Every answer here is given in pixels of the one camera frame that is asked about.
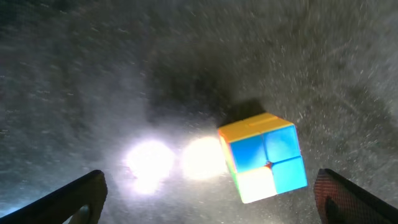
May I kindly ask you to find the many-coloured puzzle cube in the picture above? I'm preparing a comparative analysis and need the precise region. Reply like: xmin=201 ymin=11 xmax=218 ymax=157
xmin=217 ymin=112 xmax=308 ymax=205

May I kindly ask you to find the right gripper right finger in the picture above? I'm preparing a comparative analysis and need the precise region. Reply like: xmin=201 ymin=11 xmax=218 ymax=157
xmin=313 ymin=167 xmax=398 ymax=224

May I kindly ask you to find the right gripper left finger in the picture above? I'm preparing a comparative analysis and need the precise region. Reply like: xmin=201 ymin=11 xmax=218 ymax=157
xmin=0 ymin=169 xmax=108 ymax=224

